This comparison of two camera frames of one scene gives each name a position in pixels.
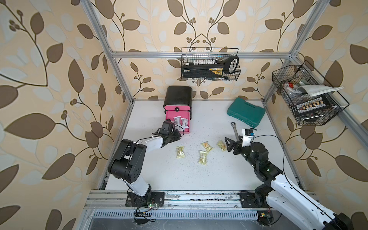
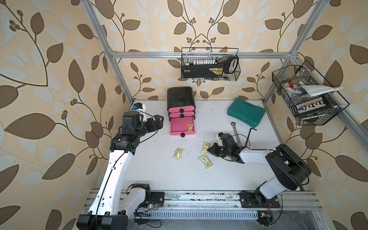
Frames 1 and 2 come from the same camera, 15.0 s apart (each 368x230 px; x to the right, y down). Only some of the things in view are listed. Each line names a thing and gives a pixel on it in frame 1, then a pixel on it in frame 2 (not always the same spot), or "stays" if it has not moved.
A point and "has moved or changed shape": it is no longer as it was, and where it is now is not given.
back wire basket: [210, 63] stays
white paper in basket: [316, 89] stays
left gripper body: [175, 137] -> [148, 126]
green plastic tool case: [251, 114] stays
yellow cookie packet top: [206, 145] has moved or changed shape
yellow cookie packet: [202, 157] has moved or changed shape
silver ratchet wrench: [233, 123] stays
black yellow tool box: [208, 70] stays
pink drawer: [170, 115] has moved or changed shape
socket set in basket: [319, 103] stays
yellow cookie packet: [221, 145] has moved or changed shape
